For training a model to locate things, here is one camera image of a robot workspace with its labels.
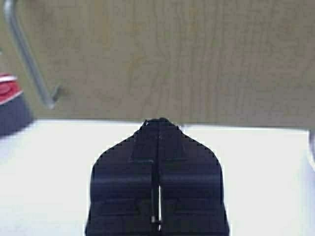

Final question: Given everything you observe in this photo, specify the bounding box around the red and blue object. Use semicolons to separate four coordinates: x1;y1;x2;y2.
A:
0;73;34;138

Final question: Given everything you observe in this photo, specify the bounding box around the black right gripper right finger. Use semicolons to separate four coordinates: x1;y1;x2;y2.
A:
158;118;230;236

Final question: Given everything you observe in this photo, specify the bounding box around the cabinet door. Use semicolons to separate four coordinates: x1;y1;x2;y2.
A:
0;0;315;130

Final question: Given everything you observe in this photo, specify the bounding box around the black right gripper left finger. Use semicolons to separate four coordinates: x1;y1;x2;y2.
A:
85;119;159;236

